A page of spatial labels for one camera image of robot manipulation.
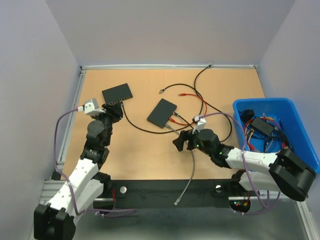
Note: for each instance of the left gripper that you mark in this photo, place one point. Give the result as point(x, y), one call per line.
point(115, 109)

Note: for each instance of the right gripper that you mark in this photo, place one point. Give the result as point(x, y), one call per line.
point(184, 136)

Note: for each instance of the black network switch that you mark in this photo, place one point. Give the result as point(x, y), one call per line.
point(161, 114)
point(117, 94)

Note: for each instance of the black ethernet cable short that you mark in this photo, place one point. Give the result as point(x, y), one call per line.
point(188, 103)

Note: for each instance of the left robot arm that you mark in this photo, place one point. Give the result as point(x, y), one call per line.
point(57, 219)

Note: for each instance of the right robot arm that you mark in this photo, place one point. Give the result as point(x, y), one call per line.
point(281, 172)

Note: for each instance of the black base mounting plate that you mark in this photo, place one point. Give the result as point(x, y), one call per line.
point(136, 201)

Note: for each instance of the black power adapter in bin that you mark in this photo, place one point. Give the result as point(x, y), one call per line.
point(262, 126)

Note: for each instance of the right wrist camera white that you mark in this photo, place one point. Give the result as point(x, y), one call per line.
point(200, 123)

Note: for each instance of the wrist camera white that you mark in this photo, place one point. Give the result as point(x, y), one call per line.
point(200, 123)
point(90, 108)

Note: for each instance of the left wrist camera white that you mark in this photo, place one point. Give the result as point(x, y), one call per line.
point(90, 108)

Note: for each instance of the aluminium front rail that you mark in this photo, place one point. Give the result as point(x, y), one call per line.
point(47, 191)

